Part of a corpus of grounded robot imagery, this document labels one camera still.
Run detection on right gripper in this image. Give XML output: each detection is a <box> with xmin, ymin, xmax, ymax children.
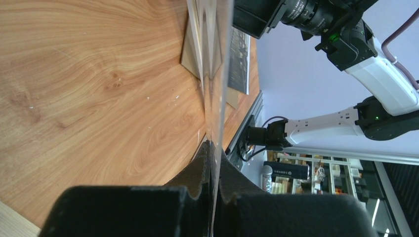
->
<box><xmin>233</xmin><ymin>0</ymin><xmax>375</xmax><ymax>40</ymax></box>

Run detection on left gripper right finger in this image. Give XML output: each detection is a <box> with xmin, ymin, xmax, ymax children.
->
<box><xmin>213</xmin><ymin>152</ymin><xmax>378</xmax><ymax>237</ymax></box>

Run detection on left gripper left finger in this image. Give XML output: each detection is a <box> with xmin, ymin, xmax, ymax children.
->
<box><xmin>39</xmin><ymin>141</ymin><xmax>210</xmax><ymax>237</ymax></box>

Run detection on black and white photo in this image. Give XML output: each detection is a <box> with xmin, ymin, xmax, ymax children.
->
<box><xmin>228</xmin><ymin>28</ymin><xmax>251</xmax><ymax>94</ymax></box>

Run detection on clear acrylic sheet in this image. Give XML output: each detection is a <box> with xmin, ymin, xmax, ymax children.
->
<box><xmin>197</xmin><ymin>0</ymin><xmax>234</xmax><ymax>237</ymax></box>

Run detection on light wooden picture frame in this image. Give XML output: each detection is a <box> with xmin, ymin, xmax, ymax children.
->
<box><xmin>186</xmin><ymin>0</ymin><xmax>204</xmax><ymax>92</ymax></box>

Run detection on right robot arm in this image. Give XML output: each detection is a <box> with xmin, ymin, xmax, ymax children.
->
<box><xmin>251</xmin><ymin>0</ymin><xmax>419</xmax><ymax>156</ymax></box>

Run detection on brown backing board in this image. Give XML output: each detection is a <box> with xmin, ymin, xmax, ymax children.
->
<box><xmin>181</xmin><ymin>31</ymin><xmax>239</xmax><ymax>109</ymax></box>

